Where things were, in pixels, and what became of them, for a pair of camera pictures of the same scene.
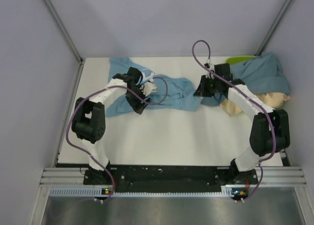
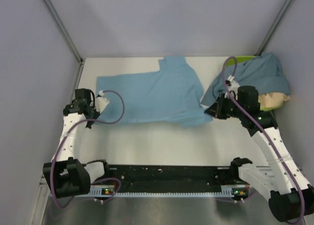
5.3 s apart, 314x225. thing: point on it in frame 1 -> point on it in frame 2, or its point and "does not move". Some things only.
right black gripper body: [209, 87] -> [226, 107]
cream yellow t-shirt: [274, 99] does not move
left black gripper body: [134, 101] -> [94, 113]
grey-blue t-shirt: [261, 73] does not move
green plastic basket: [233, 60] does not move
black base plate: [170, 176] does not move
